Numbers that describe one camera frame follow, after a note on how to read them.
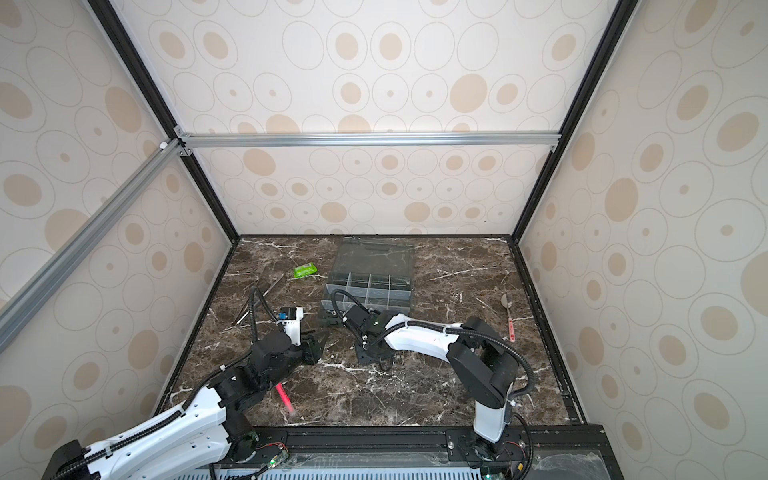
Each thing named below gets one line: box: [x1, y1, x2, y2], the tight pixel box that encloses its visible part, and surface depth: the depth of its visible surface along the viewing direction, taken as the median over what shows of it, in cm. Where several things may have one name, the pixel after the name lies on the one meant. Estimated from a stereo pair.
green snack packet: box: [293, 262, 318, 279], surface depth 111 cm
